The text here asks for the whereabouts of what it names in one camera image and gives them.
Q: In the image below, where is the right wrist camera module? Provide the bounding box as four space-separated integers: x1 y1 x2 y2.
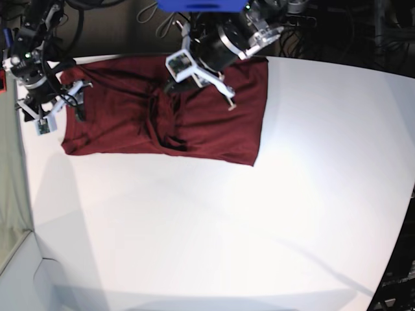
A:
35 117 57 135

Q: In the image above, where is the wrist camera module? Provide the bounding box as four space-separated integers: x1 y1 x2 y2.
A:
165 49 197 83
35 117 57 135

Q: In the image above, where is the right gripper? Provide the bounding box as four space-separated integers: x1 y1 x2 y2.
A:
17 77 93 122

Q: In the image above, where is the blue bottle left edge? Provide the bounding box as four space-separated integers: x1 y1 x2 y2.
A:
3 28 14 48

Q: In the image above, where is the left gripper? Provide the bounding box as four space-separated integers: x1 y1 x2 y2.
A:
163 19 237 111

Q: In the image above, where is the blue box at top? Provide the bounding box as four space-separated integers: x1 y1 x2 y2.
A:
156 0 248 12

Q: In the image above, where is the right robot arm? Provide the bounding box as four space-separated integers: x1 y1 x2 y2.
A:
3 1 90 123

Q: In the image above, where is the black power strip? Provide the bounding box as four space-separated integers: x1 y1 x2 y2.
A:
283 14 317 28

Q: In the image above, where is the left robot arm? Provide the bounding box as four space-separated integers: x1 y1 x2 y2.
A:
164 1 308 109

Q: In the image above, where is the red black device left edge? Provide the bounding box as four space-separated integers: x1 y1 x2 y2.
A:
0 69 6 94

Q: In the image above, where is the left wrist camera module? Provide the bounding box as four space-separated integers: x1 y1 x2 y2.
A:
165 49 197 83

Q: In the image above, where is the dark red t-shirt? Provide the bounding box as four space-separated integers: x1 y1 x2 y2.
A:
61 56 268 166

